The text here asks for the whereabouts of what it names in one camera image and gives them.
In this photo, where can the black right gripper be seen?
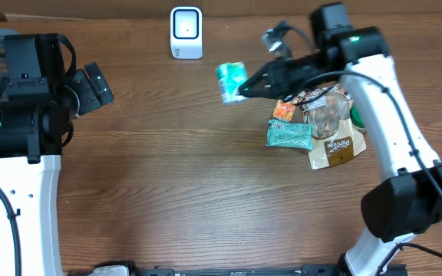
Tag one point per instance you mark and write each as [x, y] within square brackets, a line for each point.
[276, 88]

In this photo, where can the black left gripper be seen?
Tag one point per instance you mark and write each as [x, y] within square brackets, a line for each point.
[82, 80]

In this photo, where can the orange tissue packet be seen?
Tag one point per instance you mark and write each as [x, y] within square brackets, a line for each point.
[283, 111]

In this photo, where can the green blue tissue packet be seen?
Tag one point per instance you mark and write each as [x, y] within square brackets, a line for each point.
[230, 76]

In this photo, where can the teal wet wipes pack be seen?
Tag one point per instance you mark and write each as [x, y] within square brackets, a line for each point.
[292, 135]

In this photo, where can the brown bread snack bag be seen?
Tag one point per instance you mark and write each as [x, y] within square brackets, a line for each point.
[335, 140]

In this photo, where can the green lid white jar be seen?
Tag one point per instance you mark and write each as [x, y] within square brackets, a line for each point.
[356, 120]

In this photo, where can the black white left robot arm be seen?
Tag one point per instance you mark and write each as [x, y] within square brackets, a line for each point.
[40, 96]

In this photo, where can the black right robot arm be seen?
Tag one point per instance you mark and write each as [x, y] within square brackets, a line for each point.
[408, 201]

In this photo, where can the white barcode scanner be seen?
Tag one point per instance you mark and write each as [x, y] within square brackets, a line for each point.
[186, 33]

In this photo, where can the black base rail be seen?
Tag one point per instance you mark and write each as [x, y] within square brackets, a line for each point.
[130, 268]

